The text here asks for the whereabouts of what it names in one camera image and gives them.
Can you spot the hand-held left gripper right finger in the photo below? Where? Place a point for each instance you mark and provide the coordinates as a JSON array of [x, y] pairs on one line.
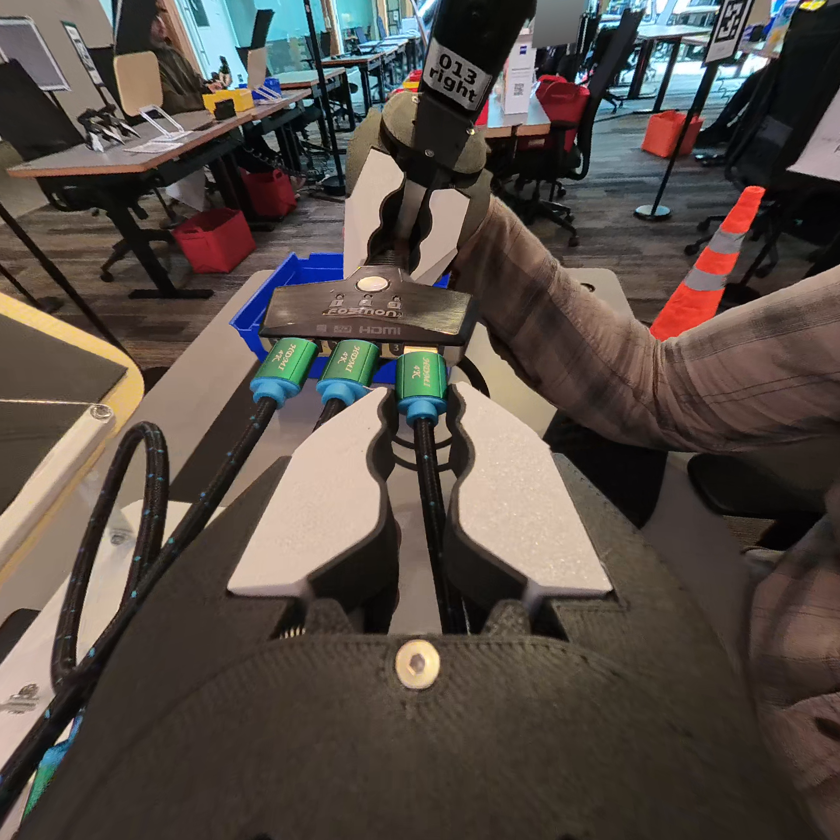
[[532, 519]]

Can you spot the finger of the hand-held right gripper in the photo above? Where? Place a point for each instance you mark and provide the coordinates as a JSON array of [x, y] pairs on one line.
[[365, 217], [453, 223]]

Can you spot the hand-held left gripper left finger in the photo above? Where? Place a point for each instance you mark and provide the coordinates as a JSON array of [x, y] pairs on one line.
[[309, 519]]

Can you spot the black hdmi switch box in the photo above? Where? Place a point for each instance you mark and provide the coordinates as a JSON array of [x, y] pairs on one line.
[[433, 315]]

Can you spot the person's right forearm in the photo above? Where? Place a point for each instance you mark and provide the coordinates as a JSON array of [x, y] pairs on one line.
[[630, 355]]

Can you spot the grey office desk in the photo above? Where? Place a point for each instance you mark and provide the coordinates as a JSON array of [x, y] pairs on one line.
[[512, 129]]

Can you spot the white carton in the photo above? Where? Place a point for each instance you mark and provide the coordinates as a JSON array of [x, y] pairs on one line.
[[517, 79]]

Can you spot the red plastic bin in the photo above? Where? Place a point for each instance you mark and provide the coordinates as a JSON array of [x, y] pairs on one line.
[[269, 194], [217, 243]]

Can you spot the blue divided plastic bin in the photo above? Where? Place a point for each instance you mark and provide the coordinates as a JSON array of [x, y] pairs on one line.
[[282, 282]]

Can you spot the black stand pole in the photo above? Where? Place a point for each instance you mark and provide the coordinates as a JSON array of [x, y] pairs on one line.
[[319, 79]]

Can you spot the black office chair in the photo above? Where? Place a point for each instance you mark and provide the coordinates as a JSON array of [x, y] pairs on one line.
[[610, 79]]

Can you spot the white stand base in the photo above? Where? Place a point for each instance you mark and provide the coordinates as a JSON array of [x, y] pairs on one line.
[[125, 532]]

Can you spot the orange plastic bin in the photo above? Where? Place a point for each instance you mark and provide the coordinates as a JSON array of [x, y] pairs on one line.
[[672, 134]]

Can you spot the long office desk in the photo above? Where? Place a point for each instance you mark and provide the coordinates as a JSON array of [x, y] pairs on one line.
[[105, 155]]

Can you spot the orange striped traffic cone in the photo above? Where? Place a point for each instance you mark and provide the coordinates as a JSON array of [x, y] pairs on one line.
[[715, 282]]

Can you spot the black and white tag board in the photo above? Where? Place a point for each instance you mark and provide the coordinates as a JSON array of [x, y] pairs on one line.
[[730, 26]]

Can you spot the person's torso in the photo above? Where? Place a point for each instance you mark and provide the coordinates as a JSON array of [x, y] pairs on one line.
[[807, 656]]

